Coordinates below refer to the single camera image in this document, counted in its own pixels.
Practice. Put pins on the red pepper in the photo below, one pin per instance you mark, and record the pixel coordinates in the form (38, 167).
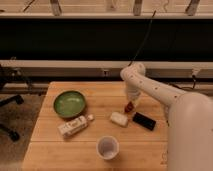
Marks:
(129, 107)

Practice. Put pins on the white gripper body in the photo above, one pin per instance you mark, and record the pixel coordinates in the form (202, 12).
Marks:
(133, 95)

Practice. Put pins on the black rectangular device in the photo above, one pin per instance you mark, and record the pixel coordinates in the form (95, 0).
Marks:
(144, 121)

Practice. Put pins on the green bowl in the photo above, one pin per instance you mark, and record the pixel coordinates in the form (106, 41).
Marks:
(69, 104)

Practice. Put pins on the white sponge block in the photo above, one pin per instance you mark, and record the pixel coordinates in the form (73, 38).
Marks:
(119, 119)

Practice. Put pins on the white paper cup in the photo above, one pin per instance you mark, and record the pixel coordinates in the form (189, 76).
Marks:
(107, 147)

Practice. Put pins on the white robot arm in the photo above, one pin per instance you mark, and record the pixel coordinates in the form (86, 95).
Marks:
(190, 120)

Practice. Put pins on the white plastic bottle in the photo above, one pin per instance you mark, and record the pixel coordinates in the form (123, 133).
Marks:
(72, 127)

